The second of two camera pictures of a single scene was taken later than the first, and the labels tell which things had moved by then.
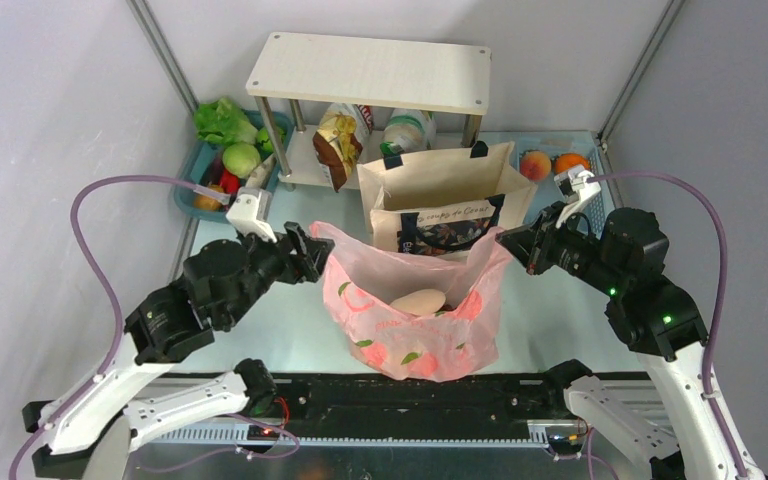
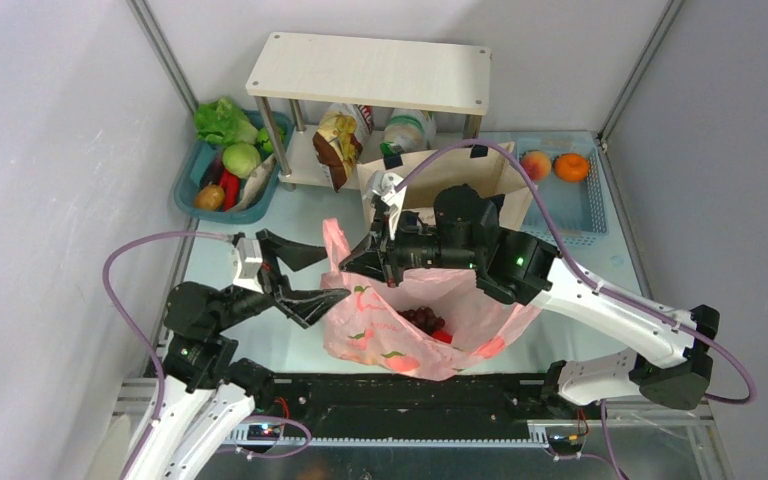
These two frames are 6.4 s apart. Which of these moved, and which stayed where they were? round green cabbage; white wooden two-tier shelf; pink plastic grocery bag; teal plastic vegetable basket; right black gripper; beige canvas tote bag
Moved: pink plastic grocery bag; right black gripper
Stayed: beige canvas tote bag; teal plastic vegetable basket; white wooden two-tier shelf; round green cabbage
